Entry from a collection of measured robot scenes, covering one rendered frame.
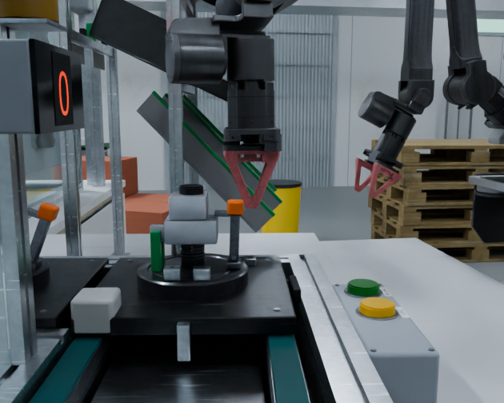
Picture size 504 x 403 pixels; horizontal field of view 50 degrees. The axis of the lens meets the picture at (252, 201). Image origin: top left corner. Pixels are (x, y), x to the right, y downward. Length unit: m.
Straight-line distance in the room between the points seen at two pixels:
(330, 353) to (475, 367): 0.29
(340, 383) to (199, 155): 0.51
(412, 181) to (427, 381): 3.76
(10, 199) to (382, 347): 0.37
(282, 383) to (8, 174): 0.30
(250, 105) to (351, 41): 7.88
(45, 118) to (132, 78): 7.60
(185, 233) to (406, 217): 3.72
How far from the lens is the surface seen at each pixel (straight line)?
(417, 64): 1.31
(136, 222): 4.01
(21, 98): 0.45
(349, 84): 8.46
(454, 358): 0.81
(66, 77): 0.51
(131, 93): 8.05
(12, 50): 0.46
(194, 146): 0.90
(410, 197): 4.29
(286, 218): 4.49
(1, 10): 0.50
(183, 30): 0.65
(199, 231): 0.67
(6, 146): 0.51
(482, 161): 4.49
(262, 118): 0.65
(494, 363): 0.81
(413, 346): 0.57
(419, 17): 1.33
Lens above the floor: 1.19
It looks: 10 degrees down
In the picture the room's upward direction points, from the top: straight up
